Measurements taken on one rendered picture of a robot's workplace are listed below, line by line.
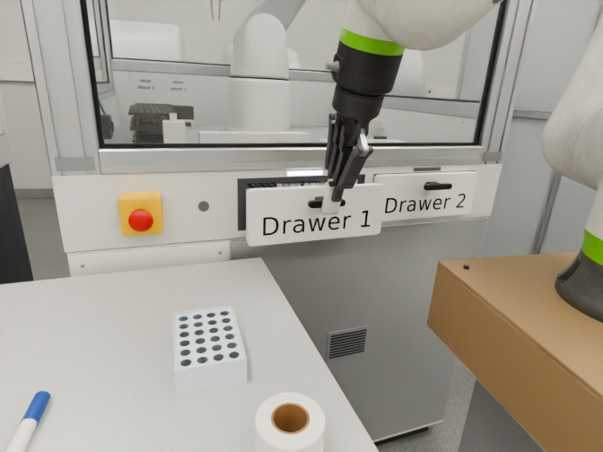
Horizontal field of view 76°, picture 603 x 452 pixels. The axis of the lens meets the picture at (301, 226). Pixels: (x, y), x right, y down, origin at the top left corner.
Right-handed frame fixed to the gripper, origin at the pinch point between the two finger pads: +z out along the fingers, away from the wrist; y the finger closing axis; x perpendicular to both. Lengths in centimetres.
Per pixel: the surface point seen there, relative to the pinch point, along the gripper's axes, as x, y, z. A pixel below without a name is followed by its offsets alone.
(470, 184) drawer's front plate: 43.9, -11.2, 6.7
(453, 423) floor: 63, 15, 93
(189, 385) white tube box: -27.8, 27.1, 6.2
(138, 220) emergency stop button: -33.4, -5.3, 6.6
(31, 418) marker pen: -44, 27, 6
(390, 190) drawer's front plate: 20.7, -11.0, 7.2
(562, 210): 174, -60, 62
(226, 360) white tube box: -23.3, 25.9, 4.3
